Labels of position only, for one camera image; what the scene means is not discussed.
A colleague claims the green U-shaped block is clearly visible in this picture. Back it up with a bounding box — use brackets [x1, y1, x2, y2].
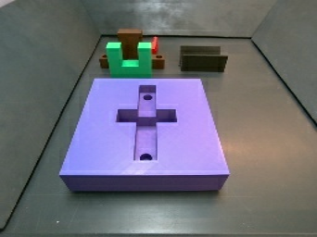
[106, 42, 152, 78]

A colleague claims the purple board with cross slot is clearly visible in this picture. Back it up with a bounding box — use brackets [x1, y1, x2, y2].
[59, 79, 229, 192]

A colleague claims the small red block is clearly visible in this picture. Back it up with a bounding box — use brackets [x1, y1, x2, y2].
[151, 36, 159, 55]

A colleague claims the brown T-shaped block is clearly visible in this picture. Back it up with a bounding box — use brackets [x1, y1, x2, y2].
[97, 28, 166, 69]

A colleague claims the dark grey bracket block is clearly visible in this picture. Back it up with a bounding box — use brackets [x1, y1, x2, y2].
[179, 45, 227, 72]

